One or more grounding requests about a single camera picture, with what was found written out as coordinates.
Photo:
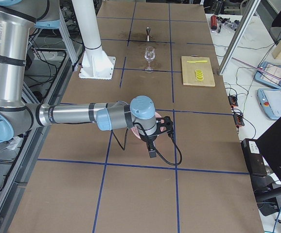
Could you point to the red cylinder on desk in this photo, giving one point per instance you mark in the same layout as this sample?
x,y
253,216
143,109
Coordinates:
x,y
213,19

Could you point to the black camera bracket wrist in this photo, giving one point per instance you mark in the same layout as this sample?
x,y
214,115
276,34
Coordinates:
x,y
164,125

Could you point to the steel cocktail jigger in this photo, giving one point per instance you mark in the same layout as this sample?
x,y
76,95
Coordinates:
x,y
148,30

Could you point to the bamboo cutting board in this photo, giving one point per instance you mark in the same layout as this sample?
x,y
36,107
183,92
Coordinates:
x,y
188,72

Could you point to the pink bowl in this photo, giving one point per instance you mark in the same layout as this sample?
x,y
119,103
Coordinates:
x,y
135,130

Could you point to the yellow plastic knife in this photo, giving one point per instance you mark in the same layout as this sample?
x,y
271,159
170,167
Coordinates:
x,y
196,61

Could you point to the black box on desk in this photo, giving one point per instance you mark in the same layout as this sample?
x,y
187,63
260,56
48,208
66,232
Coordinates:
x,y
253,158

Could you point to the aluminium frame post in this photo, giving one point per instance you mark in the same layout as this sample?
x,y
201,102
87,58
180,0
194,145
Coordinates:
x,y
246,18

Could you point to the blue teach pendant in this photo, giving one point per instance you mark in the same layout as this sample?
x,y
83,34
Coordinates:
x,y
270,101
265,79

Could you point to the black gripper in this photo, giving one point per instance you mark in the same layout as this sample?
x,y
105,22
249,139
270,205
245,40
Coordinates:
x,y
149,139

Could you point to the clear wine glass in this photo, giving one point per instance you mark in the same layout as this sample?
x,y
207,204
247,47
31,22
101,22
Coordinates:
x,y
149,57

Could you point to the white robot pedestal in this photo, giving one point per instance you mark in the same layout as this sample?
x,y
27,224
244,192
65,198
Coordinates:
x,y
96,64

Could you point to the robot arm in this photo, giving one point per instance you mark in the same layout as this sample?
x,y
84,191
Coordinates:
x,y
17,17

